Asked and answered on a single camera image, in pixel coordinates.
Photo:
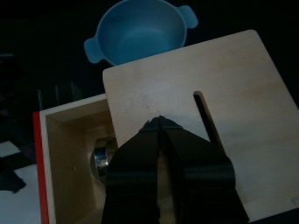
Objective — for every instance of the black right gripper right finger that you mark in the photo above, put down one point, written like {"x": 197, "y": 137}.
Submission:
{"x": 206, "y": 180}

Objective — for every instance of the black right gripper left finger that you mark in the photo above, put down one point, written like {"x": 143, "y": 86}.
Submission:
{"x": 133, "y": 175}

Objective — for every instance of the wooden drawer with red front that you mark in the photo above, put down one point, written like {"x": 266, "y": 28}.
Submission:
{"x": 65, "y": 163}

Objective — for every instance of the round metal dough cutter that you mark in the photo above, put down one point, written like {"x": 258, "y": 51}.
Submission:
{"x": 99, "y": 161}

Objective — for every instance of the white rectangular work mat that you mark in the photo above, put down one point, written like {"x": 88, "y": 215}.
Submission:
{"x": 19, "y": 205}

